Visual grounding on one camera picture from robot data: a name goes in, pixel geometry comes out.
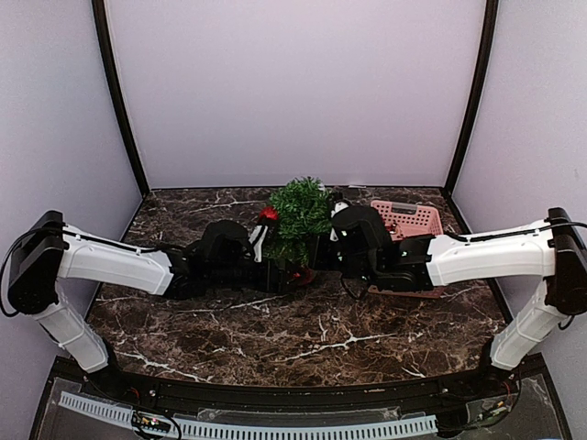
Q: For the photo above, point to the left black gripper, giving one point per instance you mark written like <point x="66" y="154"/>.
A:
<point x="267" y="286"/>

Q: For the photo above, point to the red ball ornament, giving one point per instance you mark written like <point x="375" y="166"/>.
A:
<point x="303" y="276"/>
<point x="268" y="213"/>

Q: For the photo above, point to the small green christmas tree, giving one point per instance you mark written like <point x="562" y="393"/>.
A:
<point x="303" y="214"/>

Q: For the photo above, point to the pink plastic basket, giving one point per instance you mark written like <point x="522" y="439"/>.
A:
<point x="403" y="220"/>

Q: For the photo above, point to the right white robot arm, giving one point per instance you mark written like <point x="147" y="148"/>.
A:
<point x="551" y="249"/>

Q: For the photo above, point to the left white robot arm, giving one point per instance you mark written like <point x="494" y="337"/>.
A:
<point x="52" y="250"/>

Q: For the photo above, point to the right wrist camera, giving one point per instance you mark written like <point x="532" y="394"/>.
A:
<point x="336" y="204"/>

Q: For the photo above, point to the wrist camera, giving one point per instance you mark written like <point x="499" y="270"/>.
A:
<point x="336" y="204"/>
<point x="258" y="238"/>

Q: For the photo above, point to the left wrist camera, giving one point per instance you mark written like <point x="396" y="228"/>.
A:
<point x="258" y="238"/>

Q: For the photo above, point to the right black frame pole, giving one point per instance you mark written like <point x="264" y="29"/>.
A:
<point x="475" y="95"/>

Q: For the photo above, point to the black frame pole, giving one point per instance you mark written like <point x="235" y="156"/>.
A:
<point x="116" y="95"/>
<point x="475" y="95"/>

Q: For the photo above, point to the white perforated cable duct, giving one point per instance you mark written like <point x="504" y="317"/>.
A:
<point x="149" y="425"/>

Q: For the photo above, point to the left black frame pole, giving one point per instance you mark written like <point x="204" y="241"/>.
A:
<point x="116" y="95"/>

